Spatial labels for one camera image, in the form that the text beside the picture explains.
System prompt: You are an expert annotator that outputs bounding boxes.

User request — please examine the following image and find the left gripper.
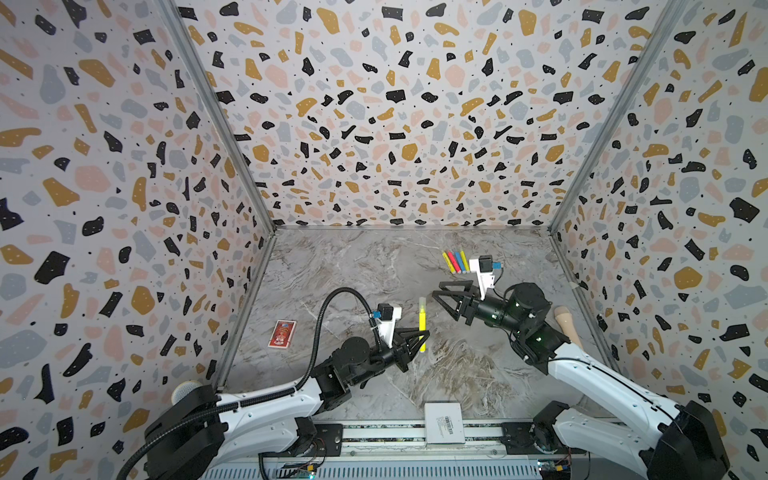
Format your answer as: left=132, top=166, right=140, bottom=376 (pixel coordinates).
left=348, top=327, right=427, bottom=389

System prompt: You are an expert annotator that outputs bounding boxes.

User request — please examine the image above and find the yellow highlighter pen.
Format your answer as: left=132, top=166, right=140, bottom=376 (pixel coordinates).
left=418, top=301, right=427, bottom=352
left=442, top=251, right=456, bottom=274
left=460, top=250, right=470, bottom=272

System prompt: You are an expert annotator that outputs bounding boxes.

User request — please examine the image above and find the blue highlighter pen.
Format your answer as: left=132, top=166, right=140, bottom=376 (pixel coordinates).
left=453, top=251, right=466, bottom=272

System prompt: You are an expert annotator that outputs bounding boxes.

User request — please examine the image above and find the pink highlighter pen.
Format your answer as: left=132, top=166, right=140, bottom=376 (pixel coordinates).
left=446, top=251, right=462, bottom=273

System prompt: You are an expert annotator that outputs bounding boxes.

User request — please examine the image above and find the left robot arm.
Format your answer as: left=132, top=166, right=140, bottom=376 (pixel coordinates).
left=117, top=328, right=430, bottom=479

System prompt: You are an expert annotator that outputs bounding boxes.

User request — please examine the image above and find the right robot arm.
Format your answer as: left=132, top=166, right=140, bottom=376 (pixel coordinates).
left=432, top=281, right=730, bottom=479

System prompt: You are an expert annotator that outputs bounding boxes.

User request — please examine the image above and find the wooden rolling pin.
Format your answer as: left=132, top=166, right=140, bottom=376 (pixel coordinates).
left=554, top=306, right=583, bottom=348

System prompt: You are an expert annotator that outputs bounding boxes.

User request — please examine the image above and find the red card packet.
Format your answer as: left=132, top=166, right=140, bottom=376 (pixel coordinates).
left=268, top=320, right=296, bottom=349

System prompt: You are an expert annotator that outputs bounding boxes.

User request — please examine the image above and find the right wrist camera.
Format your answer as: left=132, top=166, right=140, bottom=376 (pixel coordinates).
left=469, top=255, right=503, bottom=300

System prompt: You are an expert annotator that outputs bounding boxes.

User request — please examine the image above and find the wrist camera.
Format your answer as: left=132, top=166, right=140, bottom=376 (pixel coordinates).
left=374, top=303, right=402, bottom=348
left=469, top=255, right=503, bottom=300

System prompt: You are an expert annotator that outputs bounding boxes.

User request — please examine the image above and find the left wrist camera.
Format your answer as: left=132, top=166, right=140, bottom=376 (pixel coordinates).
left=374, top=303, right=402, bottom=348

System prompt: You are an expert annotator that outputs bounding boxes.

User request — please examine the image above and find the white box on rail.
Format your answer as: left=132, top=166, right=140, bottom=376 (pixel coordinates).
left=424, top=402, right=466, bottom=445

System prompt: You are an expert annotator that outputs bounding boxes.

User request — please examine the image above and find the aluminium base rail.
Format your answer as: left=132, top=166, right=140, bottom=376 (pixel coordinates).
left=204, top=419, right=638, bottom=479

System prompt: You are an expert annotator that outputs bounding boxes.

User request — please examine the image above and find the black corrugated cable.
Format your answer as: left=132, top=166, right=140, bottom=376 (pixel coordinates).
left=293, top=287, right=379, bottom=391

